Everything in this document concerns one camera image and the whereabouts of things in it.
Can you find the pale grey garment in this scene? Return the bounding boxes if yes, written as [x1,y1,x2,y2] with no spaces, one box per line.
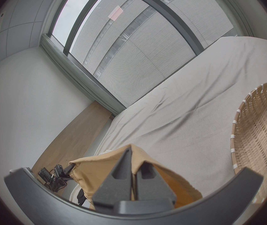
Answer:
[69,184,82,206]

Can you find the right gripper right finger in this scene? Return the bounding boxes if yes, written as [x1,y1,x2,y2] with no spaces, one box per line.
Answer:
[133,161,177,209]

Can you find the window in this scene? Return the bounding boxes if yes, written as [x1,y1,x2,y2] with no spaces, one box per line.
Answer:
[47,0,265,110]

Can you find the tan shorts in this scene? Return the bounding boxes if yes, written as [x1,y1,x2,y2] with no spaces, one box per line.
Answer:
[68,144,203,210]

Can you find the round woven basket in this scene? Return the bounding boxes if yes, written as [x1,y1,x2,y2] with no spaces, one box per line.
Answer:
[230,81,267,204]

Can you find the bed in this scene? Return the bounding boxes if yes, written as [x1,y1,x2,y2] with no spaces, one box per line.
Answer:
[31,35,267,206]

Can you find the black garment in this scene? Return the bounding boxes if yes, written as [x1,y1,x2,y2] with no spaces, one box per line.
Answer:
[77,188,87,206]

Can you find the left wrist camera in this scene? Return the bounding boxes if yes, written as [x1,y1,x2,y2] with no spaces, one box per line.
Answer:
[54,164,64,177]

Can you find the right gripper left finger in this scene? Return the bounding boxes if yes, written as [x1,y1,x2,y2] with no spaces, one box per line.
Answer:
[92,148,134,212]

